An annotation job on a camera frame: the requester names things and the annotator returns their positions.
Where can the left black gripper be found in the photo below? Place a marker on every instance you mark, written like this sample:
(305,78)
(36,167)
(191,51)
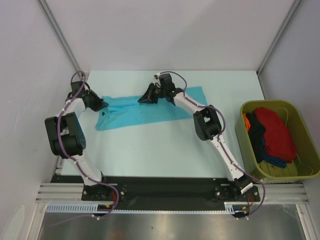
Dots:
(100,104)

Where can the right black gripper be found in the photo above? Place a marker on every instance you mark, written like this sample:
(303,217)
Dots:
(152,92)

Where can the turquoise t shirt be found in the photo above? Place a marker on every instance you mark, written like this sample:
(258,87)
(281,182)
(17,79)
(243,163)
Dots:
(127,111)

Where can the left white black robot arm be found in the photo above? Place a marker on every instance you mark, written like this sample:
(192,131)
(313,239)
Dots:
(65,135)

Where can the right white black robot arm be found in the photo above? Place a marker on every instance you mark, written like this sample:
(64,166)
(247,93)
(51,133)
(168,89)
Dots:
(209,125)

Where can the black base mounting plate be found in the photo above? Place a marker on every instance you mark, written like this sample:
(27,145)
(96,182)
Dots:
(162,193)

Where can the orange t shirt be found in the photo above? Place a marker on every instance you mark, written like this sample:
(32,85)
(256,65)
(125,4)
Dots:
(246,122)

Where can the black t shirt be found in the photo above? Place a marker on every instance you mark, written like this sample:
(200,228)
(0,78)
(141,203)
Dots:
(256,132)

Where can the olive green plastic bin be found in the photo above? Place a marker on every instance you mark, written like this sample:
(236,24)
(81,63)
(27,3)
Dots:
(307,163)

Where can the blue t shirt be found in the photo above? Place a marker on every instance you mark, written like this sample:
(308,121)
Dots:
(270,159)

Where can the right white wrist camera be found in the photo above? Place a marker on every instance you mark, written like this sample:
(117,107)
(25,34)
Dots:
(157,75)

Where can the left aluminium frame post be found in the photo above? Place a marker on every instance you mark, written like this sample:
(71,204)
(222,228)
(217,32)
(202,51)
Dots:
(57,31)

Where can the aluminium frame post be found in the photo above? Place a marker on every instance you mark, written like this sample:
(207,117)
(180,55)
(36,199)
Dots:
(57,31)
(279,35)

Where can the aluminium front rail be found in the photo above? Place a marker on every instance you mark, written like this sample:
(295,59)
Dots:
(274,193)

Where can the white slotted cable duct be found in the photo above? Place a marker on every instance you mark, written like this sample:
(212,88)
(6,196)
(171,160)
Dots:
(97,208)

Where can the right aluminium frame post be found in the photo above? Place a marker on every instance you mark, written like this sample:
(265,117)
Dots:
(279,35)

